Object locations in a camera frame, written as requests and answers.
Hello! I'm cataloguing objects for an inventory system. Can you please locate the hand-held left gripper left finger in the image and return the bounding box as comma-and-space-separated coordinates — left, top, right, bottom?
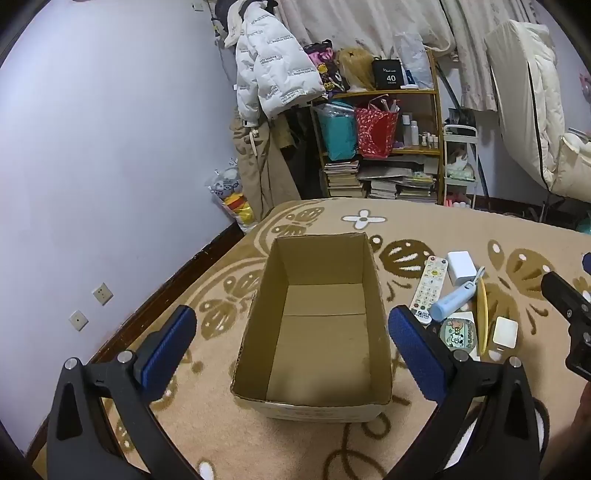
46, 305, 199, 480

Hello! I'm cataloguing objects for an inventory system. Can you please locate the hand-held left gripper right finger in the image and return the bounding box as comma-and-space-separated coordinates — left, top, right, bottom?
388, 305, 548, 480

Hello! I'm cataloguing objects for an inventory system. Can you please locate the light blue electric handheld device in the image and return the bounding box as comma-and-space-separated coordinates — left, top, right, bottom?
430, 267, 485, 322

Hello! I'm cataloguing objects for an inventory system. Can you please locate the white remote control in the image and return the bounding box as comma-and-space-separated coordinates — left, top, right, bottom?
409, 255, 450, 326

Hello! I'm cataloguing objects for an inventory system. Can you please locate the brown cardboard box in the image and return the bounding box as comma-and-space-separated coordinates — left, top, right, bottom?
230, 232, 394, 424

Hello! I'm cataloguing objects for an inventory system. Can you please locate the green cartoon tin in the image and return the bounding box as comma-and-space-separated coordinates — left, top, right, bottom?
438, 311, 481, 361

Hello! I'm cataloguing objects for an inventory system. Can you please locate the white square box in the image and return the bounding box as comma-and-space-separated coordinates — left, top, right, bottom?
492, 316, 519, 349

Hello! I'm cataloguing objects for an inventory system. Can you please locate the yellow curved stick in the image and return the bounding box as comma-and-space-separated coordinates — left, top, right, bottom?
475, 277, 489, 356

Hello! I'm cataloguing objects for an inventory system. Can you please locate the white charger adapter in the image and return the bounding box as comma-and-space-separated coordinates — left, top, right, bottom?
446, 250, 475, 287

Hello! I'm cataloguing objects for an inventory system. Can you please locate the white trolley cart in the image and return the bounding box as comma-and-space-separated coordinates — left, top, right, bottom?
442, 124, 478, 209

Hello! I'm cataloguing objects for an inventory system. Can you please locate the tan patterned blanket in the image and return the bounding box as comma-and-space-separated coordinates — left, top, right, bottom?
28, 198, 591, 480

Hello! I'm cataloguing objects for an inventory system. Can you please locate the pile of books and papers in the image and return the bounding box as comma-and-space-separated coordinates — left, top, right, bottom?
360, 166, 438, 204

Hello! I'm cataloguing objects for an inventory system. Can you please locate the bag of plush toys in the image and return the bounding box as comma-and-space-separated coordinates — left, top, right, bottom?
205, 159, 256, 232

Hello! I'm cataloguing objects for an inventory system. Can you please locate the stack of books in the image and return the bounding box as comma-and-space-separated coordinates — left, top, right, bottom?
322, 159, 363, 199

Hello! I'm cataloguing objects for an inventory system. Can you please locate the beige hanging coat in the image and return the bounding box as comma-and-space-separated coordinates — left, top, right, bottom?
231, 115, 303, 222

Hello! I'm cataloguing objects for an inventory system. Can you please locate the row of small bottles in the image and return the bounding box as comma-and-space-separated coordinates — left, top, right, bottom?
401, 114, 441, 149

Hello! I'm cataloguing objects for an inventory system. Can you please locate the red gift bag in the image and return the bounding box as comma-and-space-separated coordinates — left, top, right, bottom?
355, 97, 400, 160

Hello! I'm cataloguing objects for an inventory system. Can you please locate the teal storage bag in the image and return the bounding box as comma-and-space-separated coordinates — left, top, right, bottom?
316, 102, 360, 161

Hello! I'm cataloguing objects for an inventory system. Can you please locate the dark hanging garment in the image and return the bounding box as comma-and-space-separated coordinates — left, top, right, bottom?
277, 108, 324, 204

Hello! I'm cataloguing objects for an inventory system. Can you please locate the bamboo shelf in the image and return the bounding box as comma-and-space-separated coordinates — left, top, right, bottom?
310, 48, 445, 206

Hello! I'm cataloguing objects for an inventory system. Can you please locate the clear plastic bag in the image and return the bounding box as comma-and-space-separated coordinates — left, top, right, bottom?
394, 31, 435, 89

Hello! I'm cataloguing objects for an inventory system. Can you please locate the black cardboard box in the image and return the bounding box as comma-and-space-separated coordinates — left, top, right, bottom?
372, 58, 403, 90

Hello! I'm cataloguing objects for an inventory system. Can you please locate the blonde wig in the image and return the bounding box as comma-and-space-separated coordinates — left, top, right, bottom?
336, 47, 376, 92

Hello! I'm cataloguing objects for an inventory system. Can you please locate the black printed bag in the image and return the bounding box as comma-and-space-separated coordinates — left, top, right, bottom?
302, 41, 352, 95

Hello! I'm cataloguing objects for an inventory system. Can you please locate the white puffer jacket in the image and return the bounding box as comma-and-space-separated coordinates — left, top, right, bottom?
235, 2, 326, 125

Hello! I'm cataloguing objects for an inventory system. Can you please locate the pale floral curtain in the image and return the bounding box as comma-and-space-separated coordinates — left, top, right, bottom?
277, 0, 499, 112

